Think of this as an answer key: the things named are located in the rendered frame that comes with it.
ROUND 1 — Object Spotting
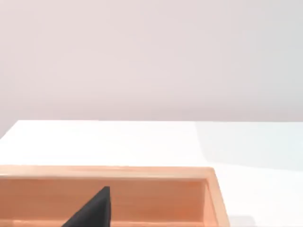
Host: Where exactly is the shallow salmon-coloured box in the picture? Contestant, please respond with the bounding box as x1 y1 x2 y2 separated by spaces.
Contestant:
0 165 231 227

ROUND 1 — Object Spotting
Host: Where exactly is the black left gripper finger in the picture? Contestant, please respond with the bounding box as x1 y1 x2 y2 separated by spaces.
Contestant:
61 186 111 227

